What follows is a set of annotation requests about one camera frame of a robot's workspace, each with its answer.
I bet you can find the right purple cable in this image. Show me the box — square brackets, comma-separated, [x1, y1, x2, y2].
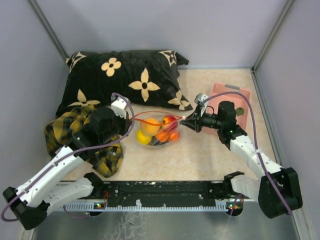
[202, 91, 293, 217]

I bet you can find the purple cable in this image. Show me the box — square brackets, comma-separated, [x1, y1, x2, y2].
[0, 92, 136, 223]
[202, 91, 293, 217]

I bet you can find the black floral pillow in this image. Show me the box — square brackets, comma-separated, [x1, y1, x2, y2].
[55, 49, 193, 117]

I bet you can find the yellow lemon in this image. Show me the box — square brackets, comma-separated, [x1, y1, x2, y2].
[136, 129, 152, 145]

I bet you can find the clear zip top bag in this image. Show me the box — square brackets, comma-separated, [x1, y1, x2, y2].
[133, 110, 185, 148]

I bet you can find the yellow plaid shirt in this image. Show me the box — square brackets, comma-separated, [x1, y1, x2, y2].
[44, 105, 124, 178]

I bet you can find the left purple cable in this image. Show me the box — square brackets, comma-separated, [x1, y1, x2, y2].
[0, 92, 136, 223]

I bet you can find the orange tangerine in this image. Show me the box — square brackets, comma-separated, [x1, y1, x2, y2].
[155, 131, 169, 143]
[169, 131, 180, 142]

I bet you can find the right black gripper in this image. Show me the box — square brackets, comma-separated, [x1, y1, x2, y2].
[180, 105, 224, 133]

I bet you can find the yellow-orange peach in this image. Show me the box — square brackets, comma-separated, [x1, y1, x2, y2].
[140, 117, 160, 136]

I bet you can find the loose green leaf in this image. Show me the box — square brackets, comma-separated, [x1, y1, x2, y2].
[236, 107, 245, 116]

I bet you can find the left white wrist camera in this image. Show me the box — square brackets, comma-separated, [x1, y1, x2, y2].
[111, 96, 129, 119]

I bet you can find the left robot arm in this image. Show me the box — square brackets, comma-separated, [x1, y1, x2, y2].
[1, 106, 133, 230]

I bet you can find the white cable duct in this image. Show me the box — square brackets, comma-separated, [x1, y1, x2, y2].
[65, 200, 235, 212]

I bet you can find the red apple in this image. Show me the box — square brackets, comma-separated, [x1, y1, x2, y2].
[161, 115, 178, 132]

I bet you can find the pink plastic basket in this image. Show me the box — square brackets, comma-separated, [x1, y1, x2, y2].
[206, 83, 251, 130]

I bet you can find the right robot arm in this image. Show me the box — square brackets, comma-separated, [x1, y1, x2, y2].
[180, 101, 303, 219]

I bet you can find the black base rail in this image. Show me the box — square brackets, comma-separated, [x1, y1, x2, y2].
[82, 180, 239, 207]

